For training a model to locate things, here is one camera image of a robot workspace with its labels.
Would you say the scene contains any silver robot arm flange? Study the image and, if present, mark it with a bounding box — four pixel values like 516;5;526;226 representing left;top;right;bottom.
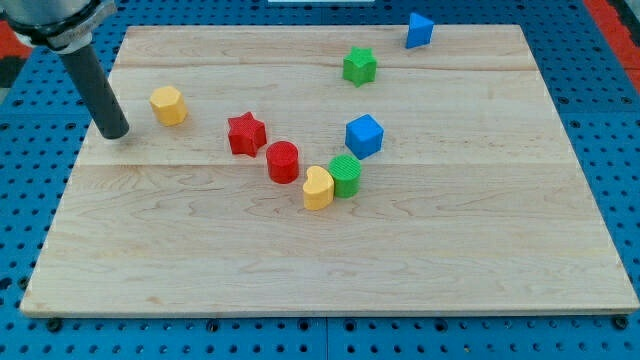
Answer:
1;0;117;54

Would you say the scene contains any blue triangle block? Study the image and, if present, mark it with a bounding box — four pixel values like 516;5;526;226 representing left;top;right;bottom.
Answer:
405;12;435;49

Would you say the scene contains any yellow heart block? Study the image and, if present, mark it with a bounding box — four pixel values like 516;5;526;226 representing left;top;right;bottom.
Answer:
303;165;334;211

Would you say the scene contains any green cylinder block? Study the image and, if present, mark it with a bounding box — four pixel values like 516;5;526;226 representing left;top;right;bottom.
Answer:
329;154;362;198

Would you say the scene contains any red cylinder block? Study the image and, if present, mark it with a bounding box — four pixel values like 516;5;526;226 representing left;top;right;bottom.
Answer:
266;141;299;184

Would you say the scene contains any light wooden board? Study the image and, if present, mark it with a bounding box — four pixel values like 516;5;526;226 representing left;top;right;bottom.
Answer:
21;25;639;318

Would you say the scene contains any blue cube block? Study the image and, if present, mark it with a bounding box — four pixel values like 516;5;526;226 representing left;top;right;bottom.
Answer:
345;114;384;160

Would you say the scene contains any red star block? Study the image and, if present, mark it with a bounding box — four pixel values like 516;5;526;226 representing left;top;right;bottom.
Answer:
227;112;267;158

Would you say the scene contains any green star block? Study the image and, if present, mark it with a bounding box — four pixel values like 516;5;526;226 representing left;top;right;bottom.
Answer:
342;46;377;87

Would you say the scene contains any yellow hexagon block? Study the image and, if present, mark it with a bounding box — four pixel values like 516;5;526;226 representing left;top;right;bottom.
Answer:
149;86;188;126

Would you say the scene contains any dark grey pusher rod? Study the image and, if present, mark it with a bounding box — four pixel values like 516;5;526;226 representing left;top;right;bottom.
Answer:
60;44;129;140

